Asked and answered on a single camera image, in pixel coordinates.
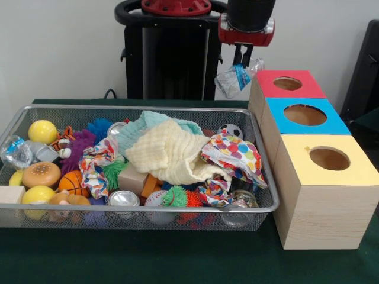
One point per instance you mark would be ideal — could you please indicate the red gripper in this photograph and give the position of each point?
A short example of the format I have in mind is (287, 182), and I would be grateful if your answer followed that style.
(245, 38)

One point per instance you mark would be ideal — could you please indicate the silver mesh bin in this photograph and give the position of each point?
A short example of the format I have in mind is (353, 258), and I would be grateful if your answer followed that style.
(254, 220)

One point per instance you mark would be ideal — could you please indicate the wooden box with three holes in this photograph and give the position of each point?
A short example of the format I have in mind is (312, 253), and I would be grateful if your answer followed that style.
(319, 216)

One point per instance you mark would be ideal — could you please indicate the small soccer ball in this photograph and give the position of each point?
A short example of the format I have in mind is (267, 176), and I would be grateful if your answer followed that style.
(231, 130)

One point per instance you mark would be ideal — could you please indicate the polka dot paper napkin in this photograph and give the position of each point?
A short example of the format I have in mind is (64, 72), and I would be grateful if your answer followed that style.
(237, 151)

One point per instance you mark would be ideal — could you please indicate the black panel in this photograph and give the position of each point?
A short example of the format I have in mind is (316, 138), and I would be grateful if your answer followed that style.
(364, 74)

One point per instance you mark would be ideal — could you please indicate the cream muslin cloth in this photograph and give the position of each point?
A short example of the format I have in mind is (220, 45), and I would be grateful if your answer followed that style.
(165, 154)

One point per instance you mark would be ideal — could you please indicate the light blue muslin cloth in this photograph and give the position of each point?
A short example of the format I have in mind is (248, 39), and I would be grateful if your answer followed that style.
(130, 133)

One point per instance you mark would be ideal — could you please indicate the dark green table cloth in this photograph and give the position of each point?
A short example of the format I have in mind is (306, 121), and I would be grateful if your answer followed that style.
(367, 127)
(148, 260)

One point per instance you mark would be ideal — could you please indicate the small orange basketball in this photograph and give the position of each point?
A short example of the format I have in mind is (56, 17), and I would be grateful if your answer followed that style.
(72, 183)

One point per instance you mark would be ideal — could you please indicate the yellow ball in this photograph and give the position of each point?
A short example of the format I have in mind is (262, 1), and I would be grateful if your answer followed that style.
(37, 195)
(41, 131)

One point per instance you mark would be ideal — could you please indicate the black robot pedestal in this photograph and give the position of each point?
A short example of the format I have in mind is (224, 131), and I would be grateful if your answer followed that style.
(174, 59)

